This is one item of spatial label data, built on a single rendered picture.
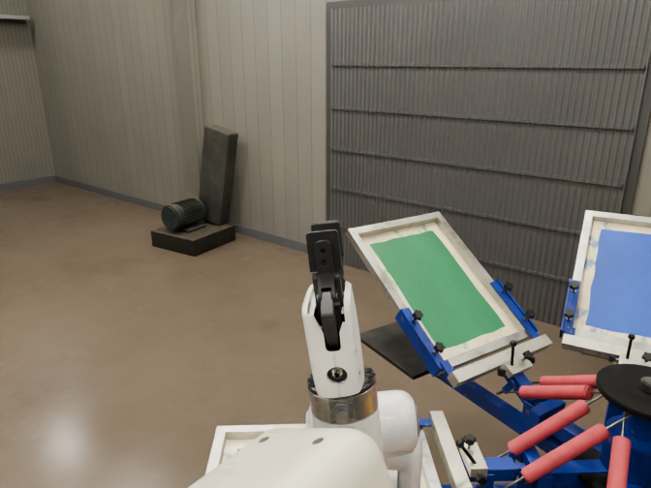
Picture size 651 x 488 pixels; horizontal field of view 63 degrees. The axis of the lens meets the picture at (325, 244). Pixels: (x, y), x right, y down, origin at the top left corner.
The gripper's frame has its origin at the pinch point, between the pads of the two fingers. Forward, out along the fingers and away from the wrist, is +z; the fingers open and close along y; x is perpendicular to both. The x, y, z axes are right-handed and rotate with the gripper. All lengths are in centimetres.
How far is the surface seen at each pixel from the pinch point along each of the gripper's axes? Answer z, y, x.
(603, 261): -67, 211, 118
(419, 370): -101, 178, 21
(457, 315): -75, 177, 40
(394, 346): -97, 200, 11
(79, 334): -138, 377, -261
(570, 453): -96, 101, 60
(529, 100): 19, 424, 151
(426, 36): 89, 476, 75
